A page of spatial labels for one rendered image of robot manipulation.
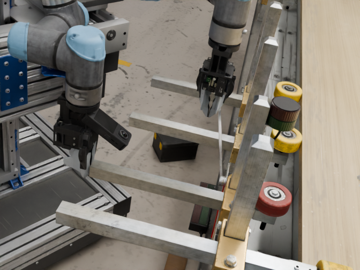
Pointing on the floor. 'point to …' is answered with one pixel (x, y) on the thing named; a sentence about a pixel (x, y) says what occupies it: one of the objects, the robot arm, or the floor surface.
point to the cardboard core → (175, 262)
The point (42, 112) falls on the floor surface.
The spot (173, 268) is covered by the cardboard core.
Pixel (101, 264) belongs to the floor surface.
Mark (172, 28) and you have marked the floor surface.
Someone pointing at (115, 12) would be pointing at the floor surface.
